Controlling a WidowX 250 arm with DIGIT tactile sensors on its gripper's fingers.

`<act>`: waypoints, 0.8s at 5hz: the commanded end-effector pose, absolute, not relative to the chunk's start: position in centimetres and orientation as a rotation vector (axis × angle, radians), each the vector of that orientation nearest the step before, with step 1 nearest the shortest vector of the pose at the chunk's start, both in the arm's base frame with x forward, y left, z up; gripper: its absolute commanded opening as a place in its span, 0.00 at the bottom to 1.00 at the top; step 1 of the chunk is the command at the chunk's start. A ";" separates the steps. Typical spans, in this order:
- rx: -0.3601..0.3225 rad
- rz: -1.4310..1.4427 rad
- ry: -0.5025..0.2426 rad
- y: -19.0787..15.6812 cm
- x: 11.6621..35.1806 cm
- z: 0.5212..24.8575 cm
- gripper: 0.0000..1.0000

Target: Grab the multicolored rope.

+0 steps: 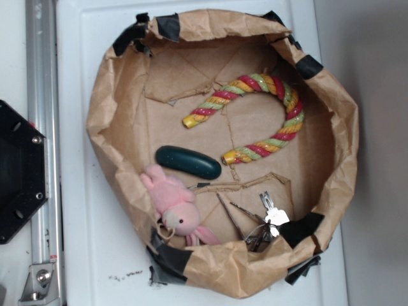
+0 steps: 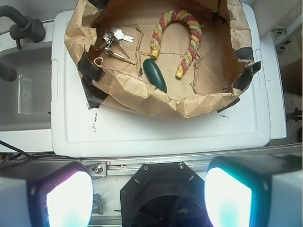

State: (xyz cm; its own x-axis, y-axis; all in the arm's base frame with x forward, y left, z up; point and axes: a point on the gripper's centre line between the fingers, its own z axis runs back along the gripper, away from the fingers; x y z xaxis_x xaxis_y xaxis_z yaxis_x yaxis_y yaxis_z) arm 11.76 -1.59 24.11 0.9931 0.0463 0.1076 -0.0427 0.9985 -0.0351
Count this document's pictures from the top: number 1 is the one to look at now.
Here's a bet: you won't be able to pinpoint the multicolored twisted rope toy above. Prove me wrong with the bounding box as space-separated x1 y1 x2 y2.
182 73 305 165

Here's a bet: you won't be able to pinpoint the brown paper lined bin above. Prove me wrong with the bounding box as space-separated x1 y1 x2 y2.
87 10 359 298

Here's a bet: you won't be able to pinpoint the dark green oval case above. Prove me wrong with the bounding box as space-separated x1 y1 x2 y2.
155 145 222 180

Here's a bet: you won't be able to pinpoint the pink plush bunny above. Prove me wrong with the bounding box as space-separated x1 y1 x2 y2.
140 164 220 246

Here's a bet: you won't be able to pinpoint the metal tweezers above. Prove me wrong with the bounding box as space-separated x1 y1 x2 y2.
216 193 266 244

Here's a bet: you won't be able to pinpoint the silver key bunch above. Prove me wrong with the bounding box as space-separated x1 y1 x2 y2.
245 191 289 252

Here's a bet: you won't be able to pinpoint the black hexagonal mount plate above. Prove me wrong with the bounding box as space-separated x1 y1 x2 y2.
0 100 48 245

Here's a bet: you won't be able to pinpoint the aluminium extrusion rail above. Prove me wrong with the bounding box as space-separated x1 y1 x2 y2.
25 1 66 305

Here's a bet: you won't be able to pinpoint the silver corner bracket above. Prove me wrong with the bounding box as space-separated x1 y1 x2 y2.
18 263 58 305

